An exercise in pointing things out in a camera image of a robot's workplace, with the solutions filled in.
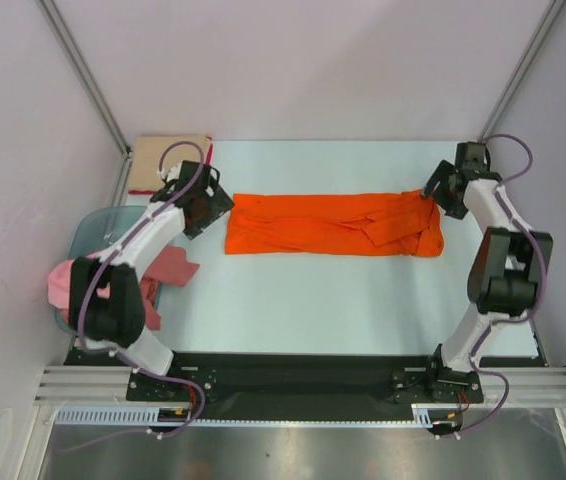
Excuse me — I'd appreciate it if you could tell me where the orange t shirt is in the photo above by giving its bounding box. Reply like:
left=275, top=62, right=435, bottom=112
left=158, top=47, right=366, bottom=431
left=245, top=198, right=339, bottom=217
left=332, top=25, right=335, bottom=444
left=225, top=191, right=445, bottom=258

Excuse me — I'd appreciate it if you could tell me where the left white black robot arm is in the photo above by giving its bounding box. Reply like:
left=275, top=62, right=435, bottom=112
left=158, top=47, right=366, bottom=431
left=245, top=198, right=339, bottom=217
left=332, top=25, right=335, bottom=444
left=69, top=161, right=234, bottom=400

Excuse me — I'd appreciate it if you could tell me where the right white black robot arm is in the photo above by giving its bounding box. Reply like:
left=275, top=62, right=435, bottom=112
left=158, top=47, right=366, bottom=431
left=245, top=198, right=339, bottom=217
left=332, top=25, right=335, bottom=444
left=421, top=142, right=553, bottom=402

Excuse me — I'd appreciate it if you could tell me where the folded red t shirt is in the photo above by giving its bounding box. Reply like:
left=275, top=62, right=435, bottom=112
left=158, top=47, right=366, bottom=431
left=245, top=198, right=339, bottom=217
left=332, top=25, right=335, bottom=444
left=127, top=133, right=215, bottom=196

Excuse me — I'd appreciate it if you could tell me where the folded beige t shirt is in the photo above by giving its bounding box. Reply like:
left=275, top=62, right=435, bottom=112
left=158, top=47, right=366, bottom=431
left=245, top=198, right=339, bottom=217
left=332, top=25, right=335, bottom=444
left=127, top=133, right=213, bottom=193

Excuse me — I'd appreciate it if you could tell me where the blue plastic basket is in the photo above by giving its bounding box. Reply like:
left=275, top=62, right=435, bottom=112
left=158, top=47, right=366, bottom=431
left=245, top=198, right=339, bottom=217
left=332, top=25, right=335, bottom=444
left=53, top=206, right=144, bottom=334

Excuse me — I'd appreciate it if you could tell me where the light pink t shirt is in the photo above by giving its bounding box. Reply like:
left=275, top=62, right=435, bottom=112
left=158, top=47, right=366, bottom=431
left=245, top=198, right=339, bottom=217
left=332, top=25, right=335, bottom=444
left=47, top=260, right=74, bottom=310

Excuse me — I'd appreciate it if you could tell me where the right aluminium frame post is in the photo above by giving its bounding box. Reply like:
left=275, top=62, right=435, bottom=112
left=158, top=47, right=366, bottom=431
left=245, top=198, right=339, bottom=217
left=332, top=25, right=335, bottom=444
left=477, top=0, right=566, bottom=140

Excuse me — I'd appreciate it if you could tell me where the aluminium frame post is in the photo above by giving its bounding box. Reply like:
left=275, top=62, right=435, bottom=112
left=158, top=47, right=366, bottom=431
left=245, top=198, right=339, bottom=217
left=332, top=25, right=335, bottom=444
left=36, top=0, right=131, bottom=205
left=477, top=0, right=566, bottom=140

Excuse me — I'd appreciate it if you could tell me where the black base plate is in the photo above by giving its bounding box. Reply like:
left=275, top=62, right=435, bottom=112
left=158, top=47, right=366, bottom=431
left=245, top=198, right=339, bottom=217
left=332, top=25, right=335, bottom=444
left=64, top=349, right=546, bottom=422

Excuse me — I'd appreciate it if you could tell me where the white slotted cable duct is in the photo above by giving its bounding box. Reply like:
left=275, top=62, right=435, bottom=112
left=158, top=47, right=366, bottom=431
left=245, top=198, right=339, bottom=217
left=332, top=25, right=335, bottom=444
left=55, top=403, right=464, bottom=429

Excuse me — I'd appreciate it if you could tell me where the left aluminium frame post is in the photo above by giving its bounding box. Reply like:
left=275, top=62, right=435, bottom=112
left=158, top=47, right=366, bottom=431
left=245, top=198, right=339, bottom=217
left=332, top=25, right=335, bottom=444
left=36, top=0, right=131, bottom=205

